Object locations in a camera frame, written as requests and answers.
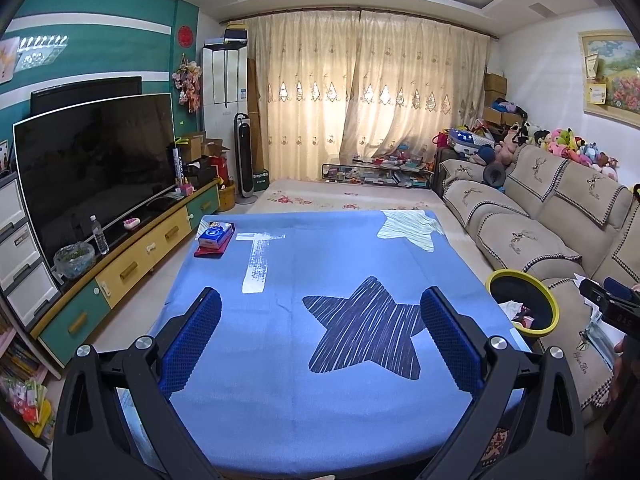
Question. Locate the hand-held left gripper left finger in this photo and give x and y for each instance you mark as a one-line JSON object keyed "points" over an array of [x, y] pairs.
{"points": [[192, 340]]}

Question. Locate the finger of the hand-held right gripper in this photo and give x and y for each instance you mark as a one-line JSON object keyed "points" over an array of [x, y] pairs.
{"points": [[607, 297], [619, 286]]}

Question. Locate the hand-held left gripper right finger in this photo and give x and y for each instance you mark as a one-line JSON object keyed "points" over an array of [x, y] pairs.
{"points": [[450, 340]]}

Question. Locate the yellow rim trash bin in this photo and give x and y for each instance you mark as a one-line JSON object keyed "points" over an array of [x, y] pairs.
{"points": [[505, 287]]}

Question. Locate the person's right hand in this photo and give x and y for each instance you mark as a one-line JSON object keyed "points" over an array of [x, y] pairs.
{"points": [[629, 367]]}

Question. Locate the clear plastic folder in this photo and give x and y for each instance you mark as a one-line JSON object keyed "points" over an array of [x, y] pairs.
{"points": [[600, 335]]}

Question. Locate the white papers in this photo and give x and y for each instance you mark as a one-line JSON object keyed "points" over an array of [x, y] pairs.
{"points": [[582, 279]]}

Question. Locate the flat red box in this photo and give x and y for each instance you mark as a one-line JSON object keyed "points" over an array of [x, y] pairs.
{"points": [[207, 253]]}

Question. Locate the green yellow television cabinet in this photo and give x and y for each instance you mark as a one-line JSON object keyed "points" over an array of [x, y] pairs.
{"points": [[145, 255]]}

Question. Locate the beige sofa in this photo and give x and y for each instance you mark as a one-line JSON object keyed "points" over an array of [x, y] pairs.
{"points": [[525, 245]]}

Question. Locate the blue tissue box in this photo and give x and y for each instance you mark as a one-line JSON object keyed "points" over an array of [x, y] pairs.
{"points": [[215, 235]]}

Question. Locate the brown patterned rug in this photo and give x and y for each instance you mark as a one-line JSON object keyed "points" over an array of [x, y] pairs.
{"points": [[496, 447]]}

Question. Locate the blue star print tablecloth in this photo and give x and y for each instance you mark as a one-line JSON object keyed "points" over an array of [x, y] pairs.
{"points": [[280, 260]]}

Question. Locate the small pink dish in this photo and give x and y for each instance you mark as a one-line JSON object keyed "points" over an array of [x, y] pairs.
{"points": [[131, 223]]}

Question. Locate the clear water bottle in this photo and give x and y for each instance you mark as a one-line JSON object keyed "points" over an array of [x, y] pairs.
{"points": [[100, 237]]}

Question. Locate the glass bowl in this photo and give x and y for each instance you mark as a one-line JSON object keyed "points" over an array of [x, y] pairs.
{"points": [[75, 262]]}

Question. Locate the yellow basket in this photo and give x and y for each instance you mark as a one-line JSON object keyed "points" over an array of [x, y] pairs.
{"points": [[227, 200]]}

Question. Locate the pile of plush toys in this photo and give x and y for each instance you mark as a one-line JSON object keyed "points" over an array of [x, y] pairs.
{"points": [[565, 142]]}

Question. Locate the shelf of colourful books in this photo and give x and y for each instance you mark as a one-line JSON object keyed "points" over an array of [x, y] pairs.
{"points": [[25, 385]]}

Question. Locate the small green box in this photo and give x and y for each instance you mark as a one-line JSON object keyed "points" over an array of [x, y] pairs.
{"points": [[261, 180]]}

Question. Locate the glass coffee table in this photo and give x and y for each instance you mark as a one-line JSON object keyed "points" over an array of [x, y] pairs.
{"points": [[370, 172]]}

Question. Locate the black tower fan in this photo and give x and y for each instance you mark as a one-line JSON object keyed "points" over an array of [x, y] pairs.
{"points": [[245, 160]]}

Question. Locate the white plastic drawer cabinet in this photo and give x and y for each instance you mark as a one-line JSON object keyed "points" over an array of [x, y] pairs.
{"points": [[20, 260]]}

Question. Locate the open cardboard box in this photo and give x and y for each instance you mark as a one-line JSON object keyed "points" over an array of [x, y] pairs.
{"points": [[190, 145], [215, 148]]}

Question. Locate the large curved television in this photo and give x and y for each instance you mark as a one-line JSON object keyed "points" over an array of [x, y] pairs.
{"points": [[95, 170]]}

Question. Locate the blue star print bag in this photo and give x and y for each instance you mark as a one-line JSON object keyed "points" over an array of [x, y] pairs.
{"points": [[467, 140]]}

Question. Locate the framed flower painting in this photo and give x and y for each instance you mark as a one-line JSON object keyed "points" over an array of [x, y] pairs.
{"points": [[617, 75]]}

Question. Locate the tall brown cardboard box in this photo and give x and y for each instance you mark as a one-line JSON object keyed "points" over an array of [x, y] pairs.
{"points": [[255, 120]]}

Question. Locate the artificial flower decoration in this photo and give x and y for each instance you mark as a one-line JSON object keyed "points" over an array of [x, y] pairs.
{"points": [[186, 85]]}

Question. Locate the white standing air conditioner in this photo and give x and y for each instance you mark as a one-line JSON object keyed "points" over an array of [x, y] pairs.
{"points": [[225, 85]]}

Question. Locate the cream embroidered curtain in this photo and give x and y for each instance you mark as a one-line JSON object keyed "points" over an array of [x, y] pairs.
{"points": [[300, 85], [425, 75]]}

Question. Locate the dark flat box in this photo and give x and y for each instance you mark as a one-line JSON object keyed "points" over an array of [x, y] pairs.
{"points": [[236, 33]]}

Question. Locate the red round wall ornament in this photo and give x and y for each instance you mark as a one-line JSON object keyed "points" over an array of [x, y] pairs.
{"points": [[186, 36]]}

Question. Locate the silver wall decoration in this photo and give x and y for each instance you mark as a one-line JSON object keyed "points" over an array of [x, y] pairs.
{"points": [[42, 52]]}

